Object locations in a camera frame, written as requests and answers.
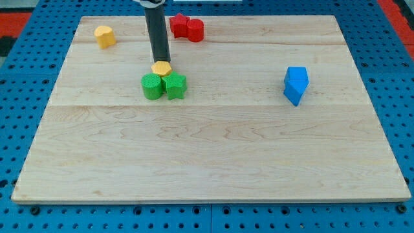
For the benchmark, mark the red cylinder block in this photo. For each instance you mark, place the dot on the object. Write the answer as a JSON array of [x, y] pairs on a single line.
[[195, 30]]

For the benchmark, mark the yellow hexagon block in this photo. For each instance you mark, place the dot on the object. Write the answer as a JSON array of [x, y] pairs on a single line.
[[161, 68]]

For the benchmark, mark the yellow heart block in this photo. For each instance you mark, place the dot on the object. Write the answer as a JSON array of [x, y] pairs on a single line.
[[104, 36]]

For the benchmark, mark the red star block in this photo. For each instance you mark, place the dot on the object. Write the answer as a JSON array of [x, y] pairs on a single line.
[[178, 25]]

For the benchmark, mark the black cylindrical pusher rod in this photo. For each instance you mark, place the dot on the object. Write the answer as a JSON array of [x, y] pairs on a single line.
[[158, 36]]

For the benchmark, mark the light wooden board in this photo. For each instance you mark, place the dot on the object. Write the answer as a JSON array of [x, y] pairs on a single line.
[[234, 138]]

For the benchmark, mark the green star block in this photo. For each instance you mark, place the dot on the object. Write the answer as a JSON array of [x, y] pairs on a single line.
[[174, 85]]

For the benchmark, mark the blue cube block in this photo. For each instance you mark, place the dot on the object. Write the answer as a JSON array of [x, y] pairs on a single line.
[[296, 74]]

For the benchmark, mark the blue pentagon block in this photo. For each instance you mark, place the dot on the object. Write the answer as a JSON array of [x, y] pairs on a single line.
[[294, 90]]

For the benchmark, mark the green cylinder block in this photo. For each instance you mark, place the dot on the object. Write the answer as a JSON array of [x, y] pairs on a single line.
[[152, 86]]

